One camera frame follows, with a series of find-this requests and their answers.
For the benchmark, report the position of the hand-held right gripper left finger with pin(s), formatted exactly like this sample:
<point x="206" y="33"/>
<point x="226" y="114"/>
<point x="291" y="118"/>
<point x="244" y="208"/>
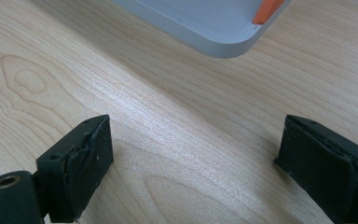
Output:
<point x="74" y="174"/>

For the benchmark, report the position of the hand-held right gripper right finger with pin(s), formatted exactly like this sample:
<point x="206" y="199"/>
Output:
<point x="326" y="174"/>

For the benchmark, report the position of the white plastic tray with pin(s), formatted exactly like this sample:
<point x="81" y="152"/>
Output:
<point x="205" y="21"/>

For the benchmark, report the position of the orange tray marker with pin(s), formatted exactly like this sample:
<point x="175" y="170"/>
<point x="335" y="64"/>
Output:
<point x="265" y="11"/>

